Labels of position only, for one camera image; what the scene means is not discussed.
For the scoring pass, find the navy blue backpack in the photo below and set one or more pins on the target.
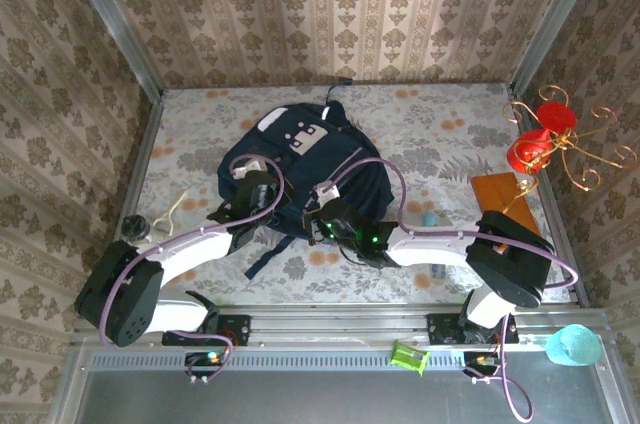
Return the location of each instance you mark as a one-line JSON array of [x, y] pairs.
[[310, 164]]

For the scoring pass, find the teal and blue pen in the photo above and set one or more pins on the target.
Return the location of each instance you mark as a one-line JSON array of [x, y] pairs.
[[430, 218]]

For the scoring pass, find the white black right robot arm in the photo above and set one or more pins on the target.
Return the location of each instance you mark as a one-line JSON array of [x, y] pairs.
[[430, 244]]

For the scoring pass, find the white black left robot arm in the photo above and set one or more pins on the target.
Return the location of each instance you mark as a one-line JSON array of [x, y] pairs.
[[190, 249]]

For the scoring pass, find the cream plastic clip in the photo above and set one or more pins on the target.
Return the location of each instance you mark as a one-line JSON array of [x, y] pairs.
[[167, 219]]

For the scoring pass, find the small black round object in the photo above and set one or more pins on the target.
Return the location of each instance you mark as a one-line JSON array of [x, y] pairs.
[[135, 230]]

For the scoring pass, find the floral tablecloth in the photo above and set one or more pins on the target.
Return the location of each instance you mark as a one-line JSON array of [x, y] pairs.
[[440, 144]]

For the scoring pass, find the green packet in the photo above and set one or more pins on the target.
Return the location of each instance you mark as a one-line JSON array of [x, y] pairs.
[[410, 358]]

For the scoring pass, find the orange wooden board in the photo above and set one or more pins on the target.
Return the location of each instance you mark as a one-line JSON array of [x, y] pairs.
[[500, 194]]

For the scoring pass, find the black controller box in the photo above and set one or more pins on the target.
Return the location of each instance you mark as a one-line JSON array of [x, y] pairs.
[[480, 363], [205, 363]]

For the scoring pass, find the teal cup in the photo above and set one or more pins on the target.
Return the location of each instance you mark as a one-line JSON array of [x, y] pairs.
[[572, 346]]

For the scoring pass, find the aluminium mounting rail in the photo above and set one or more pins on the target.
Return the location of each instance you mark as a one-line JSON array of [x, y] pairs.
[[340, 324]]

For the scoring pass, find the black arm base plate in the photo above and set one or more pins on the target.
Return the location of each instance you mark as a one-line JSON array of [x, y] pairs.
[[442, 329], [235, 329]]

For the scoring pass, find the aluminium corner post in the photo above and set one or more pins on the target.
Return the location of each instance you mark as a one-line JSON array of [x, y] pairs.
[[555, 19], [110, 19]]

